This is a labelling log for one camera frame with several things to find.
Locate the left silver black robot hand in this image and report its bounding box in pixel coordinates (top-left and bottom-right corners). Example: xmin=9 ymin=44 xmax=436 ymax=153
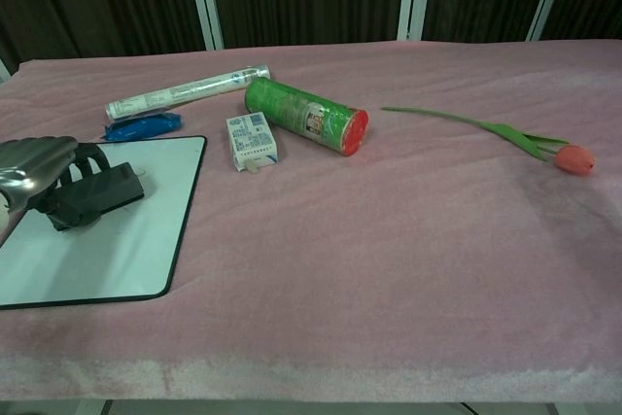
xmin=0 ymin=136 xmax=111 ymax=222

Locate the black board eraser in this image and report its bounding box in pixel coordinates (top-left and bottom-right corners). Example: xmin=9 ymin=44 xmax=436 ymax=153
xmin=46 ymin=161 xmax=146 ymax=232

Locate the blue plastic packet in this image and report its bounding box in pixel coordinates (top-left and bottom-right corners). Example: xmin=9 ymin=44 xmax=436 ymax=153
xmin=101 ymin=112 xmax=183 ymax=142

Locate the white wrapped tube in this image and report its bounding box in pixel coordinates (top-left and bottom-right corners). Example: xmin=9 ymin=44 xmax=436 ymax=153
xmin=105 ymin=63 xmax=271 ymax=121

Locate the small white milk carton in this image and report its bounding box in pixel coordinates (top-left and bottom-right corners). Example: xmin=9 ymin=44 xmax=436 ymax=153
xmin=225 ymin=112 xmax=282 ymax=176

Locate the green chips can red lid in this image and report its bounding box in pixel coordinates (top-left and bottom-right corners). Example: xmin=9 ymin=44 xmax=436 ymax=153
xmin=243 ymin=77 xmax=369 ymax=157

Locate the pink fleece table cloth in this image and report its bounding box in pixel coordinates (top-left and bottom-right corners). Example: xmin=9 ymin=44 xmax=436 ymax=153
xmin=0 ymin=35 xmax=622 ymax=402

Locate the pink tulip with green stem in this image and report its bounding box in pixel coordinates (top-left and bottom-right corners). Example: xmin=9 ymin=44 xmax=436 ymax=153
xmin=380 ymin=106 xmax=596 ymax=176

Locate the white board with black frame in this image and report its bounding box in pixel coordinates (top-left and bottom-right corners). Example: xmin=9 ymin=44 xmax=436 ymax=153
xmin=0 ymin=135 xmax=208 ymax=311

